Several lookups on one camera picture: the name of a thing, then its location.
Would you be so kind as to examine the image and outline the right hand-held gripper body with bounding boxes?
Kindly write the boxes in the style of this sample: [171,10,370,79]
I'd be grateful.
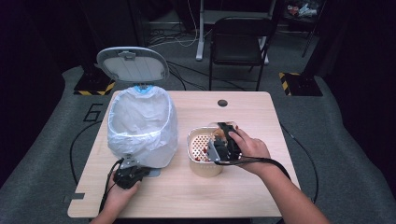
[206,136,242,162]

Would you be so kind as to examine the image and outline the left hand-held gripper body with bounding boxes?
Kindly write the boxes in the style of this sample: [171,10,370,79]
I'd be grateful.
[112,157,148,190]

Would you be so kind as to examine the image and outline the beige strainer container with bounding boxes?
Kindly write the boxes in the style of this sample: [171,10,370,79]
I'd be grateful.
[186,125,243,178]

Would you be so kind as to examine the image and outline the white plastic bin bag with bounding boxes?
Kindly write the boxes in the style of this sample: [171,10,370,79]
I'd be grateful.
[106,86,179,169]

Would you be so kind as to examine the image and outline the white and grey-blue trash bin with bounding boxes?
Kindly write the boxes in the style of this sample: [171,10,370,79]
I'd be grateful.
[95,46,179,178]

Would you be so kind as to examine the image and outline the person's left hand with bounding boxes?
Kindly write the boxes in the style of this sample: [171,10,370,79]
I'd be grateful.
[106,173,141,213]

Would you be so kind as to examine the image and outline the person's right hand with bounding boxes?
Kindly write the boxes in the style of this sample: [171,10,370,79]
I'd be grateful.
[228,129,272,176]

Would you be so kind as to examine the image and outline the red food scraps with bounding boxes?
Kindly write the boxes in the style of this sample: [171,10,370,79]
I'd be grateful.
[193,145,210,162]

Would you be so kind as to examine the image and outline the black folding chair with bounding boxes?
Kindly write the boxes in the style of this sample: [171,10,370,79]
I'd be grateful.
[208,17,276,91]

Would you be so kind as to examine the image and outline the hazard-striped black stand base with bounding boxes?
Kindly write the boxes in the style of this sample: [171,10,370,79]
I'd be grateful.
[73,62,117,96]
[278,72,324,97]

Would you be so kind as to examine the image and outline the shelf with clutter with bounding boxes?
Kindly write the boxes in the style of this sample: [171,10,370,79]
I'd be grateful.
[284,1,320,19]

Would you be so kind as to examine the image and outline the black cabinet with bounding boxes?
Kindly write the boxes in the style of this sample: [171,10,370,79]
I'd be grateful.
[78,0,146,63]

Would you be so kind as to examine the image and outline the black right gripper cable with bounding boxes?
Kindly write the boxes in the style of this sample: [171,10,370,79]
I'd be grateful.
[214,122,319,205]

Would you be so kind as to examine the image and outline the grey table bracket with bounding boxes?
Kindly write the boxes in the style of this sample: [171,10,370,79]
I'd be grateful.
[62,192,86,203]

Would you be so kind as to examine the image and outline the black floor cables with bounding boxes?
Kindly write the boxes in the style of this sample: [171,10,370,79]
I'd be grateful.
[146,27,247,91]

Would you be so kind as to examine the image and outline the white floor cable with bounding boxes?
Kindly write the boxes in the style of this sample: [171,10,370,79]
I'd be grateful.
[146,0,200,49]

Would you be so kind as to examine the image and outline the white desk frame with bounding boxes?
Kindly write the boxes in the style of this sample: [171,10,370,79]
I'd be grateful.
[195,0,277,65]

